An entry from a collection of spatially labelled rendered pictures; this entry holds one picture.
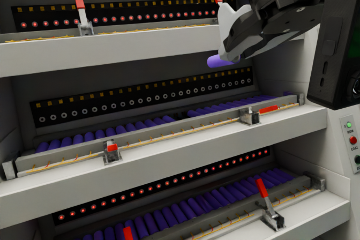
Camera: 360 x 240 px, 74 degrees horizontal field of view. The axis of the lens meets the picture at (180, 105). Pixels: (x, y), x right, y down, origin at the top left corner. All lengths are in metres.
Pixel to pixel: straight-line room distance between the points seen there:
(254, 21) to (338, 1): 0.06
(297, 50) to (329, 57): 0.42
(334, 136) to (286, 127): 0.12
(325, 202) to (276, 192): 0.10
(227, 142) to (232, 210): 0.16
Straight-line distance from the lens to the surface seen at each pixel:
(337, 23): 0.20
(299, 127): 0.55
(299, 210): 0.59
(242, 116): 0.49
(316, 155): 0.65
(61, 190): 0.39
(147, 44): 0.42
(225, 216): 0.54
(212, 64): 0.36
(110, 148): 0.32
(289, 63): 0.64
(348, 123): 0.63
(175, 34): 0.43
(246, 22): 0.23
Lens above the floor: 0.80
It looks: 3 degrees up
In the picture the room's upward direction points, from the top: 13 degrees counter-clockwise
